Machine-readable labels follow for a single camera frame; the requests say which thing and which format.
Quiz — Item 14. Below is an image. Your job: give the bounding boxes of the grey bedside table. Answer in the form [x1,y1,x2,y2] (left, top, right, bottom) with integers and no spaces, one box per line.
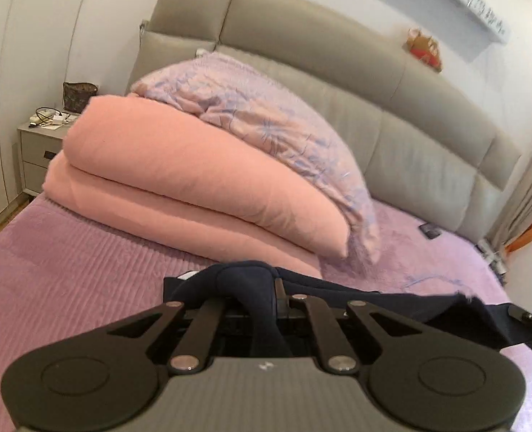
[18,123,71,197]

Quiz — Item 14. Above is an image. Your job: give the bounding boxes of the white wardrobe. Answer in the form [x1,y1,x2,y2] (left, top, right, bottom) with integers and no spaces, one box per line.
[0,0,101,249]

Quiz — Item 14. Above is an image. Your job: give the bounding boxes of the brown patterned handbag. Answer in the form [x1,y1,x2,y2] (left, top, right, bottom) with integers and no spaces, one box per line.
[63,82,98,113]

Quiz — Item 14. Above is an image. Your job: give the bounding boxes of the grey leather headboard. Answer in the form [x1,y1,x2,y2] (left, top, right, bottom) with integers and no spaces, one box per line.
[131,0,520,242]

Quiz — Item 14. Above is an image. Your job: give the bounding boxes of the navy hoodie white stripes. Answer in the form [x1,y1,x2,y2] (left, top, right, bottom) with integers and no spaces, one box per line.
[163,260,532,355]

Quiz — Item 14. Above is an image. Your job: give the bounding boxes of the pink floral pillow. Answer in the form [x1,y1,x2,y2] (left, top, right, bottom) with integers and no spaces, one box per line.
[129,49,381,263]

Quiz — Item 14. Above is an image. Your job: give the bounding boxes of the pink folded duvet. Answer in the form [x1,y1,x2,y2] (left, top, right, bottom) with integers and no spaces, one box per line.
[44,96,350,277]

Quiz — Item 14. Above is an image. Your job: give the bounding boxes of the red orange wall ornament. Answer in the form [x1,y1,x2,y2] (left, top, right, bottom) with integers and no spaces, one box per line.
[405,28,443,72]

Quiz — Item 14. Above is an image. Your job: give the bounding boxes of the small black device on bed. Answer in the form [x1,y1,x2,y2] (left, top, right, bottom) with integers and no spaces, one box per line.
[418,222,442,240]

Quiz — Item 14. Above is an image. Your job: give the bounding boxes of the beige curtain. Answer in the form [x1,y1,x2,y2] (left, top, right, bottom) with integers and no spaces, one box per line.
[488,159,532,252]

